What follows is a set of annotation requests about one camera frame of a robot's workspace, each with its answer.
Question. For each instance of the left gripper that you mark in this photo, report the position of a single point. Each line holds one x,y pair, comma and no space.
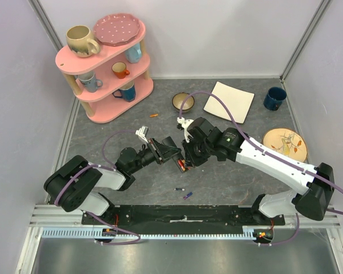
162,153

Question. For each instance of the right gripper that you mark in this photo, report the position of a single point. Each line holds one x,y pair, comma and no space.
195,151

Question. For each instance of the black remote control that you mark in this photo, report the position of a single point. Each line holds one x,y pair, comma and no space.
172,152

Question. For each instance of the red orange battery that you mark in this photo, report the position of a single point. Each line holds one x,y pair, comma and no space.
181,164

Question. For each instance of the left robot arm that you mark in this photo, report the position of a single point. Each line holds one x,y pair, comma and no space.
73,185

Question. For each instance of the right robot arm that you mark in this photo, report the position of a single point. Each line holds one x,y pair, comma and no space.
310,186

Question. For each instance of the blue purple battery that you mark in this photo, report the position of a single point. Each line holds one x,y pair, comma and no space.
187,196

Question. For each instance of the beige brown ceramic bowl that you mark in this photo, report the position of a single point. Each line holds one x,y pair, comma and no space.
179,98

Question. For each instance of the white square plate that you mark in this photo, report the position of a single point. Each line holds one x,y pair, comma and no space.
237,101

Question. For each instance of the dark blue faceted mug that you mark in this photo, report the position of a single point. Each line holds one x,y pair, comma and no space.
126,92

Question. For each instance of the pink three-tier shelf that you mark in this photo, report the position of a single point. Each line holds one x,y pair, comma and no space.
101,106

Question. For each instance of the round wooden bird coaster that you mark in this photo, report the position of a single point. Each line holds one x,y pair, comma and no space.
286,142

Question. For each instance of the navy blue cup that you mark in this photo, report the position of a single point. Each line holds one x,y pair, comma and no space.
274,98

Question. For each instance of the orange mug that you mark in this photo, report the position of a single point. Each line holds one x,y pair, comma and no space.
120,70

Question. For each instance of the grey blue mug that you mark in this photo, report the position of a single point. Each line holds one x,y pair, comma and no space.
90,81

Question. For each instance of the light blue mug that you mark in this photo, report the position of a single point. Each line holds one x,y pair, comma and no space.
134,54

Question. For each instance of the pink polka dot plate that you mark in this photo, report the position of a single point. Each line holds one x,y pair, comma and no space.
116,29

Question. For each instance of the beige ceramic mug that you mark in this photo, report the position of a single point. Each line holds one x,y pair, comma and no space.
82,42

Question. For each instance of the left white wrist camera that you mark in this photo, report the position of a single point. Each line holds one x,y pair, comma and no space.
142,133

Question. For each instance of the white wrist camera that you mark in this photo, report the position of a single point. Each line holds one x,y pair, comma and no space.
142,133
183,125

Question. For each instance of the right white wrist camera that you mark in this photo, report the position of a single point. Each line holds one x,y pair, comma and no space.
183,125

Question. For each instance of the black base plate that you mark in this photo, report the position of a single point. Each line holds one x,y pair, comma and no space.
187,220

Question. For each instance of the white slotted cable duct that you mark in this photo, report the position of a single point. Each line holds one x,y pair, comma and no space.
101,233

